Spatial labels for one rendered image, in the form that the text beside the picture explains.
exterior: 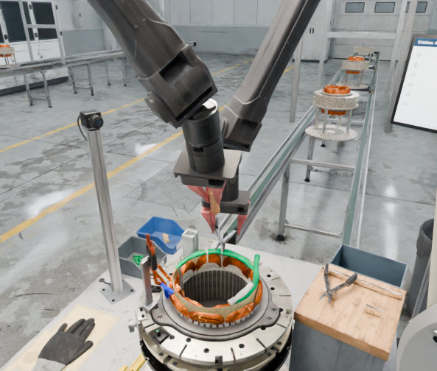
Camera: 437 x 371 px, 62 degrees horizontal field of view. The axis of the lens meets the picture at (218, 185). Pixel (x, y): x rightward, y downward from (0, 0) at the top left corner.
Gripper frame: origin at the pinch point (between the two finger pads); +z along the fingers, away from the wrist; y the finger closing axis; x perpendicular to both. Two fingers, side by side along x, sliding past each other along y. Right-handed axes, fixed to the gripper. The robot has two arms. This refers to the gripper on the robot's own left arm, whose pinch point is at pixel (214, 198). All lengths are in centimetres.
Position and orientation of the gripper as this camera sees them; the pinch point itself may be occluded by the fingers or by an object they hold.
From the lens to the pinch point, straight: 65.8
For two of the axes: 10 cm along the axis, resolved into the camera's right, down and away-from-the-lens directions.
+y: -9.6, -1.0, 2.4
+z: 1.1, 6.8, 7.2
